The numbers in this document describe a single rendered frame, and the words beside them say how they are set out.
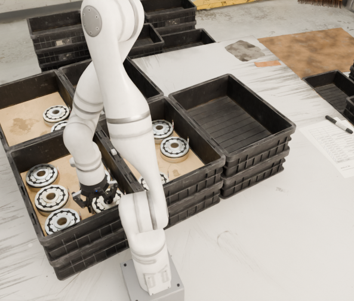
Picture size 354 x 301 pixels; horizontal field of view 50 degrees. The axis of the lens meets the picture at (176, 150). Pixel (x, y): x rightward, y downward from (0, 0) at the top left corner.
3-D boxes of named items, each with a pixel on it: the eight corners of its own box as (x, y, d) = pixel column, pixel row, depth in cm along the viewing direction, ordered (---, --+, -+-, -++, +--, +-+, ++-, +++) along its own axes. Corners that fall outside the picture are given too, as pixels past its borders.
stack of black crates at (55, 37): (91, 62, 310) (82, 8, 279) (99, 81, 290) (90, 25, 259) (42, 72, 300) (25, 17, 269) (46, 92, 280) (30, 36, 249)
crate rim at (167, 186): (227, 163, 121) (228, 158, 119) (144, 202, 110) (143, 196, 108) (166, 100, 146) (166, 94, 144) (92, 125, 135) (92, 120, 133)
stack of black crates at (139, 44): (153, 77, 294) (150, 22, 262) (166, 98, 273) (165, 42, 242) (102, 88, 284) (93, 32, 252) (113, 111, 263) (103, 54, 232)
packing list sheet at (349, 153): (395, 165, 148) (396, 163, 148) (347, 181, 142) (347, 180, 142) (340, 116, 170) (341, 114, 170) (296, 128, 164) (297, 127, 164)
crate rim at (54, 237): (144, 202, 110) (143, 196, 108) (42, 248, 99) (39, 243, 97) (92, 125, 135) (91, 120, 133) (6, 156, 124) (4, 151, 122)
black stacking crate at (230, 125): (291, 151, 138) (298, 127, 130) (225, 183, 128) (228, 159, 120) (227, 96, 163) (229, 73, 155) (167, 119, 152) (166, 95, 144)
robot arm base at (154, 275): (176, 284, 103) (171, 248, 92) (144, 298, 101) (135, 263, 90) (164, 257, 110) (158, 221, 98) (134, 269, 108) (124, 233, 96)
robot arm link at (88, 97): (92, 84, 92) (64, 92, 86) (124, -19, 75) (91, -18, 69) (117, 108, 90) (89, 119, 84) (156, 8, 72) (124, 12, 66)
